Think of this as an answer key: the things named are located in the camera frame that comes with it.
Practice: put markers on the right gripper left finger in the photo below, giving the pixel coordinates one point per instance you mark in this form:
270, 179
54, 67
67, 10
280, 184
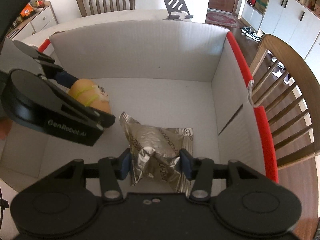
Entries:
111, 170

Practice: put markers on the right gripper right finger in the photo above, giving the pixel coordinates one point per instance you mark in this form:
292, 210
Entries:
200, 171

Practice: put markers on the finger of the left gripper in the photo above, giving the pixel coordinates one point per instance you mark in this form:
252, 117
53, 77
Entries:
50, 68
106, 120

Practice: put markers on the yellow plush toy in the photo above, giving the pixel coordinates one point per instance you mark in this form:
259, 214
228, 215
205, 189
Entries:
90, 94

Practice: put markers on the silver foil snack bag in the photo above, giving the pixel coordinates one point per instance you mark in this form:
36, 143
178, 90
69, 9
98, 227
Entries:
155, 153

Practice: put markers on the white side cabinet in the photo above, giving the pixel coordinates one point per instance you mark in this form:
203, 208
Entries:
42, 20

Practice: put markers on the orange snack bag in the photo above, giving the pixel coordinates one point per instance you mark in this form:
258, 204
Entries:
27, 11

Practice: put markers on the red cardboard box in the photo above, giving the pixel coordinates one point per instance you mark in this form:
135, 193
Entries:
168, 74

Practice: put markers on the wooden chair right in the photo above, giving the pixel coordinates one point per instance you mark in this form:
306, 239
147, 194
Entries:
296, 88

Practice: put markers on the black phone stand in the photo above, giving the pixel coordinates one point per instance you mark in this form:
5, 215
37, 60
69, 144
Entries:
177, 10

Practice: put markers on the white wall cabinet unit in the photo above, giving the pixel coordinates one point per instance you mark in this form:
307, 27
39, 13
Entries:
296, 22

